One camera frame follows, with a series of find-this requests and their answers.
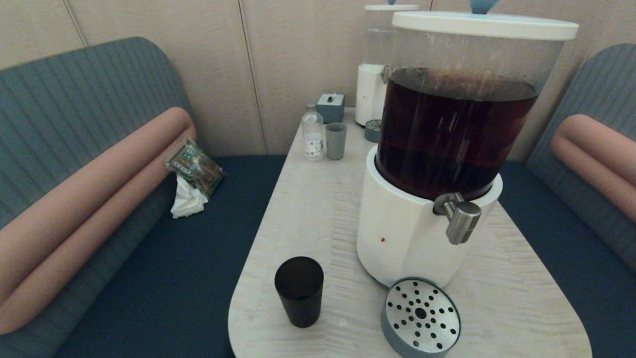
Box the black plastic cup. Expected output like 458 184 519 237
274 257 324 329

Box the silver dispenser tap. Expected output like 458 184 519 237
432 193 482 245

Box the grey-green cup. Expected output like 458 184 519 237
325 122 347 161

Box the clear plastic water bottle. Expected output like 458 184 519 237
301 103 325 161

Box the blue-grey tissue box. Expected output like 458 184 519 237
317 92 345 124

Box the small clear water dispenser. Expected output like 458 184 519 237
355 9 398 127

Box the green snack packet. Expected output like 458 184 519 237
164 138 227 197

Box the crumpled white tissue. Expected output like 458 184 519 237
170 174 209 219

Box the dark blue seat cushion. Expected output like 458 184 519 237
498 160 636 358
55 155 288 358

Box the round grey perforated drip tray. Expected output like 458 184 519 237
381 277 462 358

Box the white small dispenser lid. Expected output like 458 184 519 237
364 0 420 11

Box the pink bolster cushion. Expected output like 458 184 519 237
551 134 636 223
0 106 195 304
556 114 636 187
0 124 197 335

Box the white large dispenser lid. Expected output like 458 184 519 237
392 0 580 41

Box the grey-green ribbed bench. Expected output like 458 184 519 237
0 36 197 358
517 43 636 271

